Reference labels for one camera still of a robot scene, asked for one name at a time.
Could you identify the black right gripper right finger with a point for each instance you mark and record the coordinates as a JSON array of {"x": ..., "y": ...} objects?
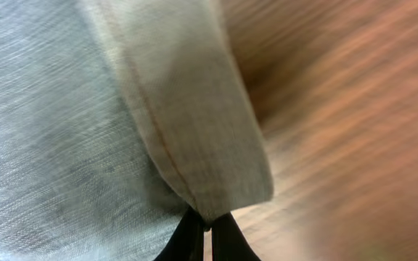
[{"x": 228, "y": 242}]

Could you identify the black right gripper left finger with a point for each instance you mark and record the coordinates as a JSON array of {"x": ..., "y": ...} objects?
[{"x": 187, "y": 241}]

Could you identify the light blue denim shorts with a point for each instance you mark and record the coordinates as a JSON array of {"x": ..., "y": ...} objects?
[{"x": 116, "y": 117}]

